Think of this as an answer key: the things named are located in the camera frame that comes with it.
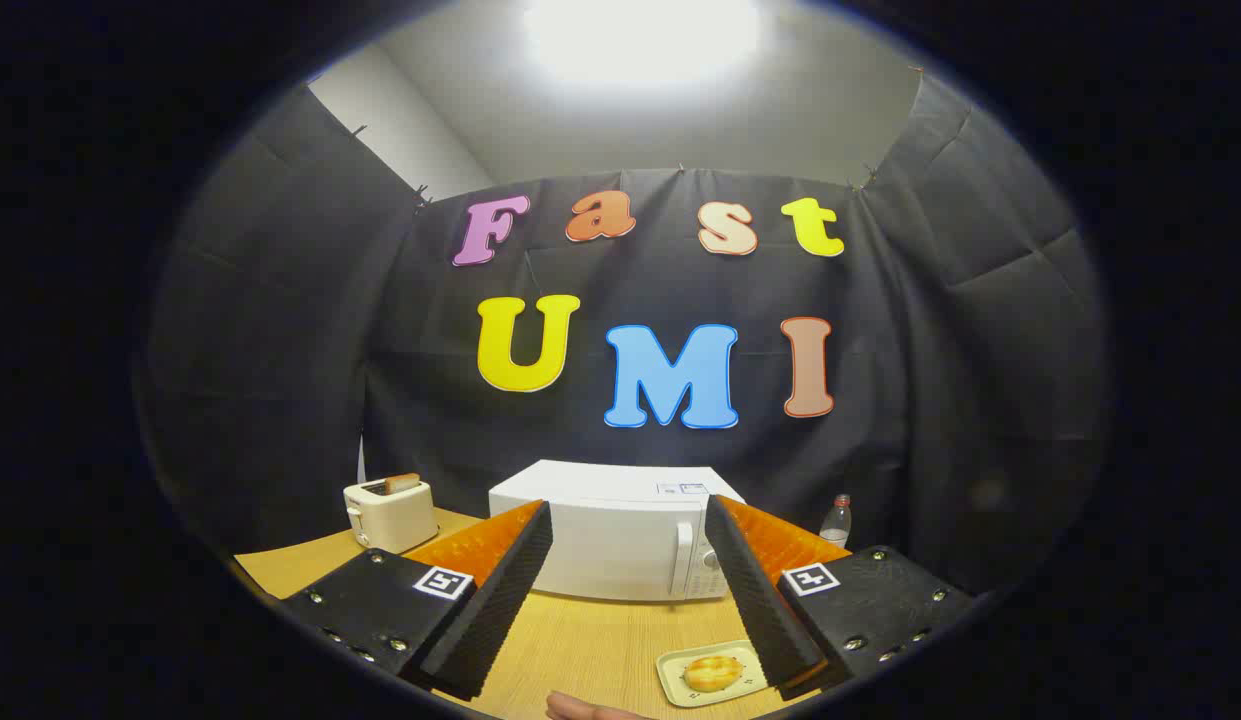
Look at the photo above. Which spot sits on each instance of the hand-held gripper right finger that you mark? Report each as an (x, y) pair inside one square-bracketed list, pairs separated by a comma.
[(765, 610)]

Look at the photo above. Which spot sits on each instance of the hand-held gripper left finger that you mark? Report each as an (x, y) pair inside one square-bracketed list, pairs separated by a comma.
[(500, 610)]

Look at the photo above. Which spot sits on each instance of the golden bread bun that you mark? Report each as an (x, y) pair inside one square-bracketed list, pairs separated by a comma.
[(710, 673)]

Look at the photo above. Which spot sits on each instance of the white microwave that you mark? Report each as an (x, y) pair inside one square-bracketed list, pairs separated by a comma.
[(610, 540)]

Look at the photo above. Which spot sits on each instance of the clear bottle with red label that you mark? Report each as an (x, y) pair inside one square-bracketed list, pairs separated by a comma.
[(836, 525)]

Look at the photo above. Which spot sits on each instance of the cream rectangular plate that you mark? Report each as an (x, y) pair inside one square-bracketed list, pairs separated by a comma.
[(675, 682)]

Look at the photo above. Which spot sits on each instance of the white toaster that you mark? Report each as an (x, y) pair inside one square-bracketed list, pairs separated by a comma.
[(395, 515)]

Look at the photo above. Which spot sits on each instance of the toast slice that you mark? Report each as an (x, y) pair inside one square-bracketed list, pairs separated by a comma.
[(402, 483)]

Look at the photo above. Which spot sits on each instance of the black backdrop cloth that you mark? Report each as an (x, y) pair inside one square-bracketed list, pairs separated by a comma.
[(280, 350)]

